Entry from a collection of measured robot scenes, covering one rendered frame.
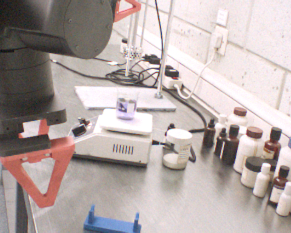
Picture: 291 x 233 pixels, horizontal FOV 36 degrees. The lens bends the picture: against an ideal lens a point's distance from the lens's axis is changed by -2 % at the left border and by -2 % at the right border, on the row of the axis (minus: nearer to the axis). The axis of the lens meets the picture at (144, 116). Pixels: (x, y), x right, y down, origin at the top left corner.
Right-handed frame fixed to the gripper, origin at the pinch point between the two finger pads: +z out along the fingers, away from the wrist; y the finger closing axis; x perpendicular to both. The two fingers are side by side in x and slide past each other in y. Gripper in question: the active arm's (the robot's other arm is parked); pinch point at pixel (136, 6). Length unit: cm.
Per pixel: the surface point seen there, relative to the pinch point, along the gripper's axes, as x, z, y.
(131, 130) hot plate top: 26.5, -0.7, -5.8
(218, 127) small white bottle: 30.0, 29.5, -1.3
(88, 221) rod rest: 34.0, -19.8, -26.1
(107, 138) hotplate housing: 29.0, -5.2, -3.6
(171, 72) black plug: 29, 47, 47
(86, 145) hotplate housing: 31.5, -8.9, -1.2
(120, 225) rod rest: 34.4, -14.4, -28.5
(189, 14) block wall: 8, 57, 56
